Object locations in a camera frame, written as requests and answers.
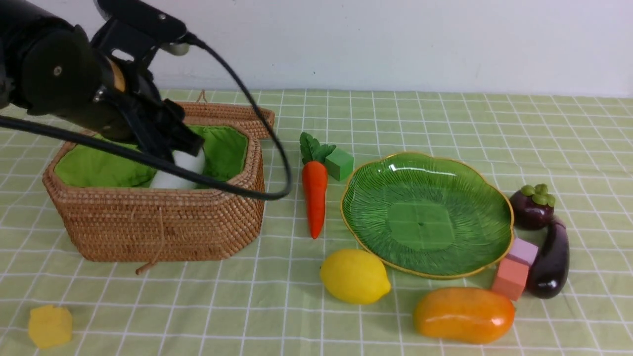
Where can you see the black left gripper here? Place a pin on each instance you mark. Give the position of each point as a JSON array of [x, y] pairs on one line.
[[155, 125]]

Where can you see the white toy radish with leaf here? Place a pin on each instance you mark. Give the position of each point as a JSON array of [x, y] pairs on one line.
[[164, 180]]

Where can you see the orange toy carrot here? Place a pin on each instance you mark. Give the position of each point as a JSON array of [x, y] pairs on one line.
[[314, 180]]

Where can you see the yellow toy lemon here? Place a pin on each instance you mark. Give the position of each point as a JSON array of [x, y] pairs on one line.
[[355, 277]]

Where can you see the orange toy mango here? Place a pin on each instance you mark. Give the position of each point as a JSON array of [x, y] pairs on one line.
[[463, 314]]

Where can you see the dark purple toy mangosteen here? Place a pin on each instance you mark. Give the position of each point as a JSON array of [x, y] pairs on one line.
[[533, 207]]

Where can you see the dark purple toy eggplant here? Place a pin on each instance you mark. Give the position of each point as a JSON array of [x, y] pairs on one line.
[[549, 272]]

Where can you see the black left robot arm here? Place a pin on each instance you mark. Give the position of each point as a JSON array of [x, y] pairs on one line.
[[51, 67]]

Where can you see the woven wicker basket green lining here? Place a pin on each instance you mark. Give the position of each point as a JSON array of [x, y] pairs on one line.
[[152, 225]]

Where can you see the woven wicker basket lid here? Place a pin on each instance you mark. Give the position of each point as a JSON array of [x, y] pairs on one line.
[[207, 114]]

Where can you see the green foam cube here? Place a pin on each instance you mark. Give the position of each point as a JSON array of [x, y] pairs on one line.
[[339, 164]]

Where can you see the yellow foam cube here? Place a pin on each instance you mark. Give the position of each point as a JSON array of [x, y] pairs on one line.
[[50, 326]]

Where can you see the green checkered tablecloth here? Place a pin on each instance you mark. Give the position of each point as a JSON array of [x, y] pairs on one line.
[[267, 300]]

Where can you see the green leaf-shaped glass plate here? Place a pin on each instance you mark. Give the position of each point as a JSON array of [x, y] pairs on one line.
[[433, 217]]

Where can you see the salmon pink foam cube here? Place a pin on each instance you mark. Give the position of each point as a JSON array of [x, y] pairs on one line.
[[510, 279]]

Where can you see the lilac foam cube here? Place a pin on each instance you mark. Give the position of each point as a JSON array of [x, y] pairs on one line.
[[523, 252]]

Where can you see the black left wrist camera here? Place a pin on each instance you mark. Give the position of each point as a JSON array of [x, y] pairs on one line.
[[139, 30]]

